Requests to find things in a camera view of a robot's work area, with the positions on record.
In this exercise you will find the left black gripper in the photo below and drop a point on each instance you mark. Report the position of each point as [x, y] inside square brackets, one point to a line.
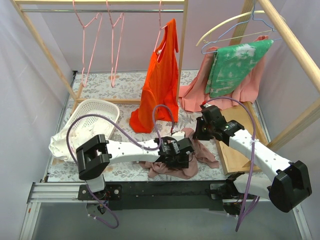
[186, 149]

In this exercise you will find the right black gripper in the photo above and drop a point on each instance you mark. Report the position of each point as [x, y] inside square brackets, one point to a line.
[202, 127]

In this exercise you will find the dusty pink graphic t-shirt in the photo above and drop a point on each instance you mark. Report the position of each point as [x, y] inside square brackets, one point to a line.
[200, 155]

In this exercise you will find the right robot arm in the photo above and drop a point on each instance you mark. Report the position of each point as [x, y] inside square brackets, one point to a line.
[287, 183]

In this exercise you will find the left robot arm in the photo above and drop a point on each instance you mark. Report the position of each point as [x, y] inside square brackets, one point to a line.
[98, 152]

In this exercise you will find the orange t-shirt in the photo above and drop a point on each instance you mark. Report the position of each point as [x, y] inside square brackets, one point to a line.
[161, 84]

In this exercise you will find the pink hanger holding orange shirt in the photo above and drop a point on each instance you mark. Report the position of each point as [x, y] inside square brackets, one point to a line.
[160, 26]

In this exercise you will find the right wooden clothes rack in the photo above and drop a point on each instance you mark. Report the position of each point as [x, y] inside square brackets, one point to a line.
[288, 99]

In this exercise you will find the green tie-dye garment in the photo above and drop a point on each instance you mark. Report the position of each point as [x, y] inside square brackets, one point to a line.
[237, 70]

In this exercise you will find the floral table cloth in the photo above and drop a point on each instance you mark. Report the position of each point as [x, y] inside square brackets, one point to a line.
[128, 85]

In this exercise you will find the white laundry basket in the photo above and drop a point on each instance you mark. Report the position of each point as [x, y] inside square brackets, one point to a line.
[88, 121]

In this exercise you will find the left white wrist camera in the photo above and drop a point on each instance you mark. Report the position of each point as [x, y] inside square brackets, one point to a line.
[179, 135]

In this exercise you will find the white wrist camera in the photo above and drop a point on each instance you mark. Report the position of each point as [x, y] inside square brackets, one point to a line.
[205, 105]
[179, 135]

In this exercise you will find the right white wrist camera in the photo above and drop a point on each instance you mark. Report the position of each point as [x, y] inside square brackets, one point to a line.
[205, 105]

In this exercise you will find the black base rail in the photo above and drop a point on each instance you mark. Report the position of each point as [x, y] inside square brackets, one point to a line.
[145, 195]

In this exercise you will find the blue wire hanger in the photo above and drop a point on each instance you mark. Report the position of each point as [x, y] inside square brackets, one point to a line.
[248, 6]

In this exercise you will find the middle pink wire hanger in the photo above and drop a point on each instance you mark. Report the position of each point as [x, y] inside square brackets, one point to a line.
[115, 48]

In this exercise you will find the pink wire hanger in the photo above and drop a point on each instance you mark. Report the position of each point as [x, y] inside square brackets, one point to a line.
[115, 48]
[88, 46]

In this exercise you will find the left pink wire hanger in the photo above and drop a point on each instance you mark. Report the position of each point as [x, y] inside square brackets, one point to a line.
[88, 46]

